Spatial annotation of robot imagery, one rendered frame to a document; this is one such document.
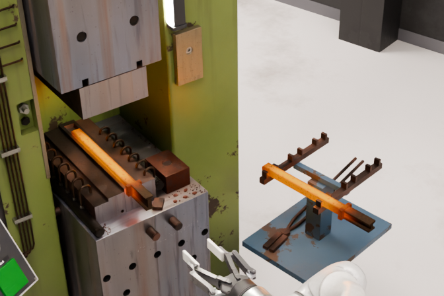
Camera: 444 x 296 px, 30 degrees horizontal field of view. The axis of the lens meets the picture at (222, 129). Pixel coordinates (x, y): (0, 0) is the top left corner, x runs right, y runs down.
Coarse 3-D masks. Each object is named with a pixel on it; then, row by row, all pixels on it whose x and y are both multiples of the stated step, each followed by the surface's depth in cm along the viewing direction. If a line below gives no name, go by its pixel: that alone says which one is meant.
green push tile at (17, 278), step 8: (8, 264) 204; (16, 264) 206; (0, 272) 202; (8, 272) 204; (16, 272) 206; (0, 280) 202; (8, 280) 204; (16, 280) 205; (24, 280) 207; (0, 288) 202; (8, 288) 203; (16, 288) 205
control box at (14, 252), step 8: (0, 224) 206; (0, 232) 205; (8, 232) 207; (0, 240) 205; (8, 240) 207; (0, 248) 204; (8, 248) 206; (16, 248) 208; (0, 256) 204; (8, 256) 206; (16, 256) 207; (0, 264) 204; (24, 264) 209; (24, 272) 208; (32, 272) 210; (32, 280) 210; (24, 288) 207
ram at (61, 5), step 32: (32, 0) 203; (64, 0) 197; (96, 0) 202; (128, 0) 208; (32, 32) 211; (64, 32) 201; (96, 32) 207; (128, 32) 212; (32, 64) 219; (64, 64) 205; (96, 64) 211; (128, 64) 217
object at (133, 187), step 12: (72, 132) 259; (84, 132) 259; (84, 144) 254; (96, 144) 253; (96, 156) 249; (108, 156) 248; (108, 168) 244; (120, 168) 243; (120, 180) 239; (132, 180) 238; (132, 192) 236; (144, 192) 231; (144, 204) 233
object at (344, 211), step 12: (264, 168) 254; (276, 168) 253; (288, 180) 248; (300, 180) 247; (300, 192) 246; (312, 192) 243; (324, 204) 240; (336, 204) 238; (348, 204) 237; (348, 216) 236; (360, 216) 232; (360, 228) 233; (372, 228) 231
